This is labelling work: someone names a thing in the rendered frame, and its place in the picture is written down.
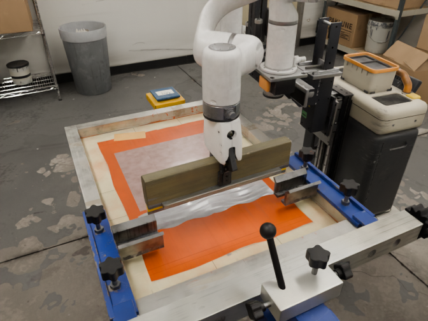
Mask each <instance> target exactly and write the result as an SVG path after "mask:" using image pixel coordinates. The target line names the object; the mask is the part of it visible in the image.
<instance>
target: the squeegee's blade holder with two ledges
mask: <svg viewBox="0 0 428 321"><path fill-rule="evenodd" d="M281 172H282V169H281V168H280V167H277V168H273V169H269V170H267V171H263V172H260V173H257V174H254V175H250V176H246V177H244V178H240V179H237V180H234V181H232V182H231V183H230V184H228V185H224V186H221V187H219V186H218V185H217V186H214V187H211V188H208V189H204V190H201V191H198V192H195V193H191V194H188V195H186V196H181V197H178V198H175V199H172V200H169V201H165V202H163V203H162V207H163V208H164V210H165V209H168V208H171V207H174V206H178V205H180V204H183V203H187V202H190V201H193V200H196V199H200V198H202V197H206V196H210V195H212V194H216V193H218V192H222V191H225V190H228V189H232V188H234V187H238V186H240V185H244V184H247V183H250V182H254V181H257V180H260V179H263V178H267V177H269V176H273V175H277V174H279V173H281Z"/></svg>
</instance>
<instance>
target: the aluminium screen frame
mask: <svg viewBox="0 0 428 321"><path fill-rule="evenodd" d="M202 112H203V100H201V101H194V102H191V103H185V104H179V105H175V106H169V107H165V108H159V109H156V110H149V111H143V112H139V113H133V114H130V115H124V116H120V117H114V118H108V119H104V120H98V121H94V122H88V123H84V124H78V125H72V126H69V127H65V128H64V129H65V132H66V136H67V139H68V143H69V147H70V151H71V155H72V158H73V162H74V165H75V169H76V174H77V177H78V181H79V184H80V188H81V191H82V195H83V199H84V202H85V206H86V209H88V208H90V207H91V206H92V205H93V204H94V205H96V206H99V205H102V202H101V199H100V197H99V193H98V191H97V187H96V184H95V181H94V178H93V176H92V172H91V170H90V166H89V162H88V160H87V156H86V154H85V150H84V148H83V145H82V141H81V138H87V137H90V136H96V135H100V134H105V133H109V132H114V131H120V130H124V129H129V128H133V127H138V126H142V125H148V124H153V123H157V122H162V121H166V120H172V119H175V118H181V117H186V116H190V115H195V114H199V113H202ZM239 119H240V123H241V134H242V135H244V137H245V138H246V139H247V140H248V141H249V142H251V143H252V144H253V145H255V144H258V143H262V142H265V141H269V140H271V139H270V138H269V137H267V136H266V135H265V134H264V133H263V132H262V131H261V130H259V129H258V128H257V127H256V126H254V125H253V124H252V123H251V122H250V121H249V120H248V119H246V118H245V117H244V116H243V115H242V114H241V113H239ZM311 199H312V200H313V201H314V202H315V203H316V204H317V205H318V206H320V207H321V208H322V209H323V210H324V211H325V212H326V213H327V214H328V215H329V216H330V217H331V218H332V219H333V220H334V221H335V222H336V224H333V225H330V226H328V227H325V228H323V229H320V230H317V231H315V232H312V233H309V234H307V235H304V236H301V237H300V238H296V239H293V240H291V241H288V242H286V243H283V244H281V245H278V246H276V250H277V253H278V258H279V260H280V259H283V258H286V257H288V256H290V255H293V254H295V253H298V252H301V251H303V250H305V249H307V248H311V247H313V246H315V245H318V244H321V243H323V242H325V241H328V240H330V239H333V238H336V237H338V236H340V235H343V234H346V233H348V232H350V231H353V230H356V229H358V228H360V227H363V226H360V227H356V226H355V225H354V224H353V223H351V221H349V219H347V218H346V217H345V216H344V215H343V214H342V213H340V212H339V211H338V210H337V209H336V208H335V207H334V206H333V205H332V204H331V203H329V202H328V201H327V200H326V199H325V198H324V197H322V196H321V195H320V194H319V193H318V192H317V194H316V196H313V197H311ZM270 263H272V260H271V256H270V253H269V249H268V250H265V251H263V252H260V253H257V254H255V255H252V256H249V257H247V258H244V259H241V260H239V261H236V262H233V263H231V264H228V265H226V266H223V267H220V268H218V269H215V270H213V271H210V272H208V273H205V274H203V275H200V276H197V277H195V278H191V279H189V280H187V281H184V282H181V283H179V284H176V285H173V286H171V287H168V288H166V289H163V290H160V291H158V292H155V293H153V294H150V295H147V296H145V297H142V298H139V299H137V300H135V302H136V305H137V307H138V311H139V315H138V316H140V315H143V314H145V313H148V312H150V311H153V310H156V309H157V308H160V307H163V306H165V305H167V304H170V303H173V302H175V301H178V300H180V299H183V298H185V297H188V296H191V295H192V294H195V293H198V292H200V291H203V290H206V289H208V288H210V287H213V286H216V285H218V284H220V283H223V282H226V281H228V280H231V279H233V278H235V277H238V276H241V275H243V274H245V273H248V272H251V271H253V270H255V269H258V268H261V267H263V266H266V265H268V264H270Z"/></svg>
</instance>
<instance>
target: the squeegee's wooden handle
mask: <svg viewBox="0 0 428 321"><path fill-rule="evenodd" d="M291 144H292V143H291V141H290V140H289V139H288V138H287V137H286V136H284V137H280V138H276V139H272V140H269V141H265V142H262V143H258V144H255V145H250V146H246V147H243V148H242V158H241V160H237V159H236V158H235V159H236V164H237V168H238V170H237V171H233V172H232V176H231V181H234V180H237V179H240V178H244V177H246V176H250V175H254V174H257V173H260V172H263V171H267V170H269V169H273V168H277V167H280V168H281V169H283V168H287V167H288V166H289V159H290V150H291ZM218 171H220V170H219V161H218V160H216V158H215V157H214V156H211V157H207V158H203V159H199V160H195V161H192V162H188V163H185V164H181V165H178V166H174V167H171V168H167V169H163V170H160V171H156V172H153V173H148V174H145V175H141V183H142V187H143V195H144V200H145V203H146V205H147V208H148V209H149V210H151V209H154V208H157V207H160V206H162V203H163V202H165V201H169V200H172V199H175V198H178V197H181V196H186V195H188V194H191V193H195V192H198V191H201V190H204V189H208V188H211V187H214V186H217V185H218Z"/></svg>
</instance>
